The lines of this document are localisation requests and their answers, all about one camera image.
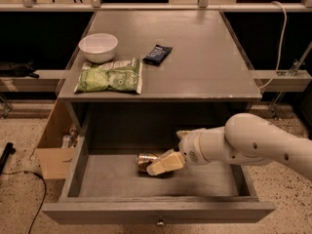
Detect white hanging cable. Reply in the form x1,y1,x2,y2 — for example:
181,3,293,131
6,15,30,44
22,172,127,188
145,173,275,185
258,0,289,91

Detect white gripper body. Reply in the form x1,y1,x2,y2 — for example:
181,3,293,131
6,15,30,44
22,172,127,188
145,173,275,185
178,129,208,165

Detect black floor cable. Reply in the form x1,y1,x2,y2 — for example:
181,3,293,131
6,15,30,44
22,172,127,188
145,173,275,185
0,170,48,234

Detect white bowl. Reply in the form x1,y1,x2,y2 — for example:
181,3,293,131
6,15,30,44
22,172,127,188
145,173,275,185
78,33,118,63

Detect open grey drawer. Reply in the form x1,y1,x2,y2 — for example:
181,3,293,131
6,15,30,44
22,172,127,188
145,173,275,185
43,102,275,224

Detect black object on shelf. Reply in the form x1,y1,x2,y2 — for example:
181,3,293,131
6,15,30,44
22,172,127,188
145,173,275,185
0,61,39,79

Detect green chip bag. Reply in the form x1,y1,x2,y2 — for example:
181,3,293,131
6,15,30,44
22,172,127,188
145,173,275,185
74,58,142,94

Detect dark blue snack bar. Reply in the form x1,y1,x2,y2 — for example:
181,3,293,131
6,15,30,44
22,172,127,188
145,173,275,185
142,45,173,66

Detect grey cabinet counter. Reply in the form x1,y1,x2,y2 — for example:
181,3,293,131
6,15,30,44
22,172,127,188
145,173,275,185
57,10,263,137

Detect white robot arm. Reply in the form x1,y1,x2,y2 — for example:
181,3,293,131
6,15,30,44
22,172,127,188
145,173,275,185
147,113,312,179

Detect black stand foot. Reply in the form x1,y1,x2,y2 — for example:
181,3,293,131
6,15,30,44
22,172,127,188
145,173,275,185
0,142,16,175

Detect orange soda can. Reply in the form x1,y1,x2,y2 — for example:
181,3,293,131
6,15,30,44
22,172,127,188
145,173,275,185
136,152,165,176

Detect bottles in cardboard box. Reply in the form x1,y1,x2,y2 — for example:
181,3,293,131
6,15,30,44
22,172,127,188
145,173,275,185
61,125,79,148

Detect cardboard box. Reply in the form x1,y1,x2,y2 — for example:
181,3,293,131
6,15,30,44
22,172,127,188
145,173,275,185
35,100,75,179

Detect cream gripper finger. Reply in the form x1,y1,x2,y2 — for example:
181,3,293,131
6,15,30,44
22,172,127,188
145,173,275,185
146,149,185,176
176,130,197,140

